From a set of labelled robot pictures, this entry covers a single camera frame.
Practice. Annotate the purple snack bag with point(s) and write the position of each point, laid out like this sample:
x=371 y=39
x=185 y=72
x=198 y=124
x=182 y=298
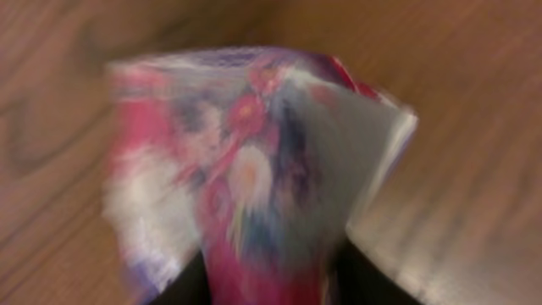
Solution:
x=257 y=157

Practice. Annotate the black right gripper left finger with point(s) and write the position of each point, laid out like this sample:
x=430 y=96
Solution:
x=189 y=288

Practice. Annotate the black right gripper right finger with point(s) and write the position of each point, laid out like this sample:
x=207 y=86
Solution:
x=360 y=282

